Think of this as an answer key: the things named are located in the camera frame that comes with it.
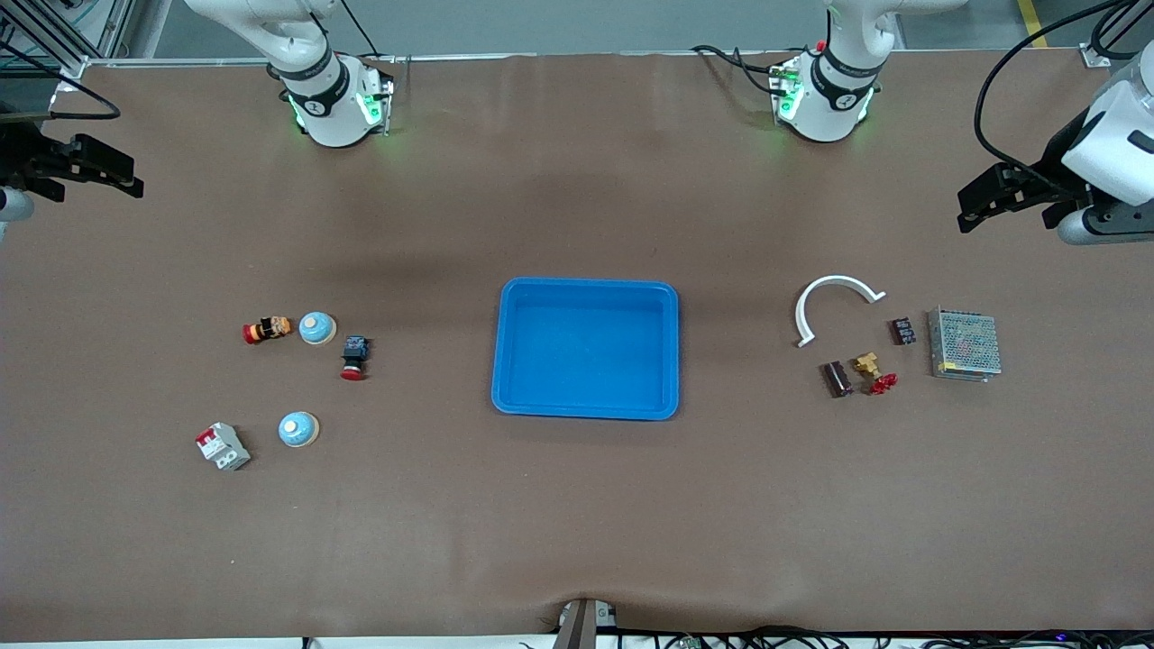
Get perforated metal power supply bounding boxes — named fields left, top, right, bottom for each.
left=928, top=306, right=1003, bottom=383

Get white curved plastic clamp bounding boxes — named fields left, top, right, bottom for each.
left=794, top=275, right=887, bottom=348

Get brass valve red handwheel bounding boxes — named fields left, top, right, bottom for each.
left=854, top=352, right=899, bottom=396

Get red cap orange push button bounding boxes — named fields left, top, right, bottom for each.
left=242, top=315, right=293, bottom=345

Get white red circuit breaker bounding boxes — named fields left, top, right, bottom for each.
left=196, top=422, right=252, bottom=471

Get blue plastic tray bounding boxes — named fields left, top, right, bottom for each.
left=491, top=277, right=680, bottom=422

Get brown table mat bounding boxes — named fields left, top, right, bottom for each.
left=0, top=50, right=1154, bottom=643

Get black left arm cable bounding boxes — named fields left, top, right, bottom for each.
left=974, top=0, right=1154, bottom=186

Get aluminium frame profile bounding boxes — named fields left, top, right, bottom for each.
left=1080, top=0, right=1154, bottom=69
left=0, top=0, right=136, bottom=82

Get thin black cable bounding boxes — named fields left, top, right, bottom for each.
left=338, top=0, right=381, bottom=59

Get black base cables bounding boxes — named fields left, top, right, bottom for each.
left=690, top=43, right=781, bottom=96

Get metal table edge bracket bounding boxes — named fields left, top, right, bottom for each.
left=552, top=597, right=621, bottom=649

